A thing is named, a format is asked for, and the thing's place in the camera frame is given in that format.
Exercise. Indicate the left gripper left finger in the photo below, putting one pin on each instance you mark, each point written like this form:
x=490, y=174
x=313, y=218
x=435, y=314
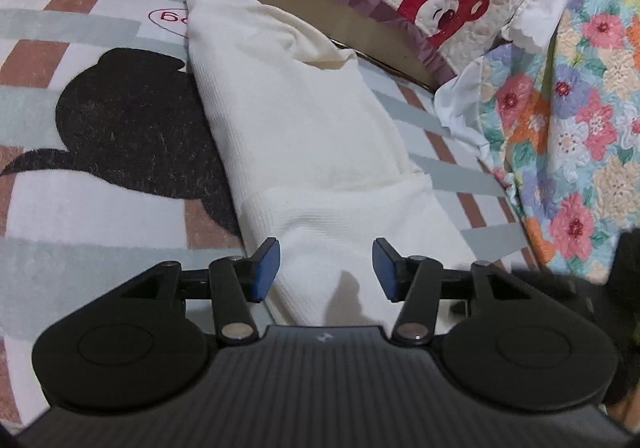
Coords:
x=234, y=284

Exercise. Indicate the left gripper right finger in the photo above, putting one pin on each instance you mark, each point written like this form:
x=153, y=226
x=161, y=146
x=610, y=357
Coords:
x=413, y=281

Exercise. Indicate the cream zip-up hoodie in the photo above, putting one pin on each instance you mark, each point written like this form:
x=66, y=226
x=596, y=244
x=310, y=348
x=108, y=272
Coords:
x=313, y=160

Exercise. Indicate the checkered play mat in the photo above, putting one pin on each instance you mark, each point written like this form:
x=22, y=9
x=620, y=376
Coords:
x=107, y=166

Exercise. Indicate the floral quilted blanket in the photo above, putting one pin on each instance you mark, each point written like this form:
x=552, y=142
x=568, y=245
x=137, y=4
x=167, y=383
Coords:
x=557, y=123

